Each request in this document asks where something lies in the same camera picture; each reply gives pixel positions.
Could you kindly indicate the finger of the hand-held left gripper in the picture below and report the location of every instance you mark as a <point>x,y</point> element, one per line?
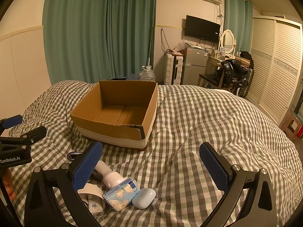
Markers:
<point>35,133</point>
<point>13,121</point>

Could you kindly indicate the clear plastic bag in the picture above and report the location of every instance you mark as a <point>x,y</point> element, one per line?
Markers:
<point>133,76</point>

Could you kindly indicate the grey white checkered blanket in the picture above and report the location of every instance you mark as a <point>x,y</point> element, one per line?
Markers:
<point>201,123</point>

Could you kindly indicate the person's left hand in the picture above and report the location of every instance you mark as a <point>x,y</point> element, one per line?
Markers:
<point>10,185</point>

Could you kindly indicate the small plastic stool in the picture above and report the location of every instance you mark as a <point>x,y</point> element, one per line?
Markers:
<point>293,126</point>

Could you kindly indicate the white dressing table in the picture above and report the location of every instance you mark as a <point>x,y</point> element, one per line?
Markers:
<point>211,62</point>

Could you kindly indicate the white oval mirror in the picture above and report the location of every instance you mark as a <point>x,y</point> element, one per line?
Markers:
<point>228,41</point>

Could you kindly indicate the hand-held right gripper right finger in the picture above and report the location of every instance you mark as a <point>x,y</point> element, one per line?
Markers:
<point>214,165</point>

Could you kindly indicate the light blue earbuds case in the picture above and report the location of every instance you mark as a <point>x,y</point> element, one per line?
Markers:
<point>144,198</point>

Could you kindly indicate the white upright pole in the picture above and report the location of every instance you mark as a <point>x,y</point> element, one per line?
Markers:
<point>149,52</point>

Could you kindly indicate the black bag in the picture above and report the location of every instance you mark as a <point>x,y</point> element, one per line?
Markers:
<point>246,57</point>

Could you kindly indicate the wooden chair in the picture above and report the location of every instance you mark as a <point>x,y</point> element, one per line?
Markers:
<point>207,78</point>

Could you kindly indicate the white louvered wardrobe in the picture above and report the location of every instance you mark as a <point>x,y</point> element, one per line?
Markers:
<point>277,63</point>

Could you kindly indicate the narrow green curtain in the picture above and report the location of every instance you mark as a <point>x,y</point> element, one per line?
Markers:
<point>236,16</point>

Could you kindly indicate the white suitcase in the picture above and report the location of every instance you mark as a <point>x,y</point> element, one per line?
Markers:
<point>171,69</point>

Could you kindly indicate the large clear water bottle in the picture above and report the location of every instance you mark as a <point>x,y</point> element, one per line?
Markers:
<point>147,74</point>

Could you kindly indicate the brown cardboard box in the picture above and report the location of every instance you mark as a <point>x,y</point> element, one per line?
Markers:
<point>123,113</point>

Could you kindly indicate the wide green curtain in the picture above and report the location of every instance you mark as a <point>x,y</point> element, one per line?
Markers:
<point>94,28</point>

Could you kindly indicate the small silver fridge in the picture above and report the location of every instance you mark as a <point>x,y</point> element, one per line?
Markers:
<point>194,66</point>

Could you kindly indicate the white plastic bottle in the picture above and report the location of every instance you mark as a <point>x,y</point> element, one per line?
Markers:
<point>111,176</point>

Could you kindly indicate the clutter pile with plastic bag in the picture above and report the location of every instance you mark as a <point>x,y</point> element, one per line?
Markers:
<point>181,46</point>

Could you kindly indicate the black wall television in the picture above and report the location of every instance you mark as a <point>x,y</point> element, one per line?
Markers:
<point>201,29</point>

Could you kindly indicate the blue tissue packet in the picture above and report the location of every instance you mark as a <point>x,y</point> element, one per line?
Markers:
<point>119,194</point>

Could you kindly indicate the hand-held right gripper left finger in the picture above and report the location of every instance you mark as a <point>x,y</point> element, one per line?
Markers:
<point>87,164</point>

